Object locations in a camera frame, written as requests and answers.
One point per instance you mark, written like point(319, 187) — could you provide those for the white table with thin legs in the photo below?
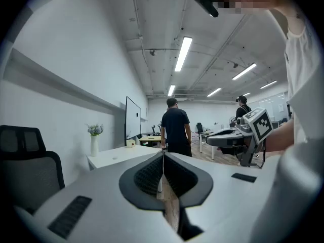
point(205, 133)

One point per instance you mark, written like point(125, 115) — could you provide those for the blue artificial flowers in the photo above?
point(95, 129)

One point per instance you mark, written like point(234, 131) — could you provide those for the row of ceiling strip lights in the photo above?
point(183, 54)

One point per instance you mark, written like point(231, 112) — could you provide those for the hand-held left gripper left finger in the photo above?
point(101, 199)

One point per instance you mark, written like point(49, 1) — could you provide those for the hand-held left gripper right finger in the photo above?
point(227, 199)

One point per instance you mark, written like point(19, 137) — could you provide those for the white ribbed vase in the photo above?
point(94, 145)

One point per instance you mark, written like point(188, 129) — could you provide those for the cream box with red button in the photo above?
point(130, 143)

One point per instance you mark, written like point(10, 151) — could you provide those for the white ceiling air conditioner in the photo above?
point(180, 97)

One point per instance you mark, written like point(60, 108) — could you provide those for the person's right forearm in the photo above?
point(281, 135)

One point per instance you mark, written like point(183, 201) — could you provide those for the black mesh office chair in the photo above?
point(30, 171)

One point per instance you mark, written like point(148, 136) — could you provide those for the black head-worn camera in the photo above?
point(206, 4)

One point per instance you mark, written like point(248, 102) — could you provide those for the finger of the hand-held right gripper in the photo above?
point(222, 140)
point(224, 131)

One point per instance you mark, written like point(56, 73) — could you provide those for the person's white shirt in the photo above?
point(301, 72)

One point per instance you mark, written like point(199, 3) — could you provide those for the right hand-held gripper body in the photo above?
point(260, 125)

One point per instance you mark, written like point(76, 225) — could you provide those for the black-framed whiteboard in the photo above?
point(132, 120)

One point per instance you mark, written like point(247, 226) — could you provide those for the yellow table with black frame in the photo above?
point(149, 138)

